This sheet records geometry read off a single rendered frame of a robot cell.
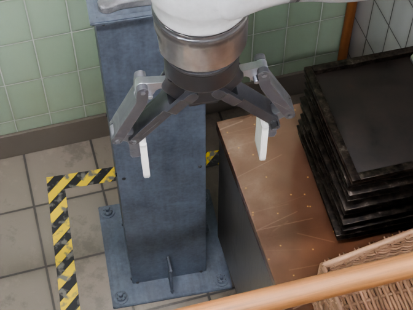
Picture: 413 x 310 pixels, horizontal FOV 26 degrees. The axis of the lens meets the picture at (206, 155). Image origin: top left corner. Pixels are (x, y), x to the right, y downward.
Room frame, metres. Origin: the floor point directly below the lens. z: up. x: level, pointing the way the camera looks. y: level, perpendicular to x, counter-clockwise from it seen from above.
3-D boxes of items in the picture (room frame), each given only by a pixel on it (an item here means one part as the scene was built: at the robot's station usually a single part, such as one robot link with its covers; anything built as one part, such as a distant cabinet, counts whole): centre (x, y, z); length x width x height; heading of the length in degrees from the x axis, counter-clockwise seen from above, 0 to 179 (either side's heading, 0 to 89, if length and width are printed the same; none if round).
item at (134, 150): (0.59, 0.09, 1.35); 0.03 x 0.01 x 0.05; 100
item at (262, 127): (0.62, -0.06, 1.32); 0.03 x 0.01 x 0.07; 10
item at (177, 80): (0.60, 0.00, 1.46); 0.08 x 0.07 x 0.09; 100
